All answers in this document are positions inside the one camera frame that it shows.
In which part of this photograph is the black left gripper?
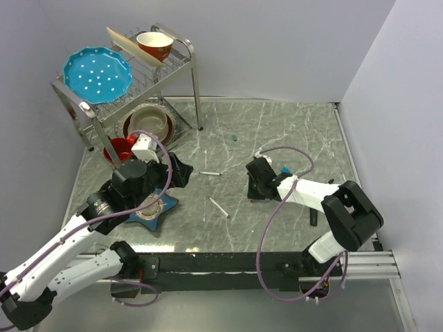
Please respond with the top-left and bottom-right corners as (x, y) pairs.
(128, 151), (192, 210)

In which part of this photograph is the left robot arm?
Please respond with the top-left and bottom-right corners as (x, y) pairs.
(1, 153), (194, 331)

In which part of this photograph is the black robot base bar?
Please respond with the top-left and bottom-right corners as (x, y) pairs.
(119, 252), (342, 292)

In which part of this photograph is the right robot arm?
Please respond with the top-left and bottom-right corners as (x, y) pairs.
(246, 156), (384, 275)

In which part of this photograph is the thin white pen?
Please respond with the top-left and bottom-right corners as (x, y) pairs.
(199, 172), (221, 176)

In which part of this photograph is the white marker with green tip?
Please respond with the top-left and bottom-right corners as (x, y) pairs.
(208, 197), (230, 219)

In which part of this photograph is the small glass bowl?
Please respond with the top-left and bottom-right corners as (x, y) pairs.
(136, 199), (164, 221)

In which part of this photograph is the blue star shaped dish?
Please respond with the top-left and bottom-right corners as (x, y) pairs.
(125, 194), (179, 232)

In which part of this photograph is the beige bowl on rack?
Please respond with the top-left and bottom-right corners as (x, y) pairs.
(128, 104), (169, 140)

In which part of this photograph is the red cup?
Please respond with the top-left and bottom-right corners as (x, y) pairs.
(103, 137), (133, 166)

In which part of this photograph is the metal dish rack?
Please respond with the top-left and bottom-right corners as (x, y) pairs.
(51, 24), (204, 151)

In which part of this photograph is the red and white bowl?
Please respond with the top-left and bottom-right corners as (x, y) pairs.
(136, 32), (174, 62)

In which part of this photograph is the blue polka dot plate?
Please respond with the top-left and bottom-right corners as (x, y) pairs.
(63, 46), (133, 104)

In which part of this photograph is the beige rectangular plate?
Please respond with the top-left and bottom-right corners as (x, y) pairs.
(106, 27), (166, 67)

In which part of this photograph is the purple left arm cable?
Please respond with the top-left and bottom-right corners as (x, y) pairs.
(0, 129), (174, 322)

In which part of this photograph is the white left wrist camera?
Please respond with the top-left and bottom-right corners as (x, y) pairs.
(126, 133), (159, 163)

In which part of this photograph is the aluminium rail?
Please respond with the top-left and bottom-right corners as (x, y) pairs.
(299, 251), (401, 282)

